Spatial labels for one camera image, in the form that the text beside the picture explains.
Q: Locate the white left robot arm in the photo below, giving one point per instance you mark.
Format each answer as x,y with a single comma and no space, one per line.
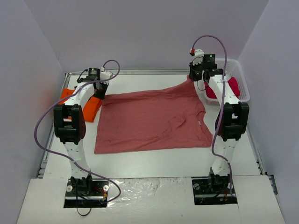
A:
70,127

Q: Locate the pink t shirt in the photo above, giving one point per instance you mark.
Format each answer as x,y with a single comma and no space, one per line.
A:
152,120

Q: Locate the orange folded t shirt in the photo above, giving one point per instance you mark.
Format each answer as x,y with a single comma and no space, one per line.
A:
90,109

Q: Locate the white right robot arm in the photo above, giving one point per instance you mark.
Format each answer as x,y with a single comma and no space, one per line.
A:
231,122

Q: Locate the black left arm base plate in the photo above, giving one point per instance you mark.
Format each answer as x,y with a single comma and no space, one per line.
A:
96,197

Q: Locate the magenta t shirt in basket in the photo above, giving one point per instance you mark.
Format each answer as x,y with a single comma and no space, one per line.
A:
216,88

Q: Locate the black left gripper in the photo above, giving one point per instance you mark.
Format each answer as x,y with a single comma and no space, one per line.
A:
100,92

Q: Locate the white plastic basket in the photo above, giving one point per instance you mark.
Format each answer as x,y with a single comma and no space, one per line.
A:
235,77

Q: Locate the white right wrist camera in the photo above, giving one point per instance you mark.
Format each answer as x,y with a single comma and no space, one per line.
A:
197,55

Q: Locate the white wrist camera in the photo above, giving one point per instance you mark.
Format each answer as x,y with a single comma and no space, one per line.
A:
105,75
197,55

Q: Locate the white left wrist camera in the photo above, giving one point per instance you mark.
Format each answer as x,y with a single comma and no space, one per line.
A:
105,75

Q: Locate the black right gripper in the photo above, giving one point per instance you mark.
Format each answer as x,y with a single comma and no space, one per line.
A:
194,75

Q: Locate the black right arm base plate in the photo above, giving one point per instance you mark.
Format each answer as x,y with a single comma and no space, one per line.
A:
207,193

